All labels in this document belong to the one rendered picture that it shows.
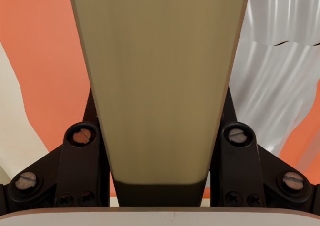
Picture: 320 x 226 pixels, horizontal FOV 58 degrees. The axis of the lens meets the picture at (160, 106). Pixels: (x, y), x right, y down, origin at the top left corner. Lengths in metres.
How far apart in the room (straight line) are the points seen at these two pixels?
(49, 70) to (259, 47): 0.13
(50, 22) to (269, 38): 0.12
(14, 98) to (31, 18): 0.07
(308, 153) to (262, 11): 0.16
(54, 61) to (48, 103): 0.04
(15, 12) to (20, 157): 0.15
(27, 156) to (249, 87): 0.20
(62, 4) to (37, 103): 0.08
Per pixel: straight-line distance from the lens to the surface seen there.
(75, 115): 0.23
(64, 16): 0.17
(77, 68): 0.19
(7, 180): 0.33
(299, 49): 0.19
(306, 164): 0.30
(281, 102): 0.21
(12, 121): 0.25
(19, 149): 0.28
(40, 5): 0.18
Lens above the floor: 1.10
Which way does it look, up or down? 44 degrees down
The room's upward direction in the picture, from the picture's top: 180 degrees counter-clockwise
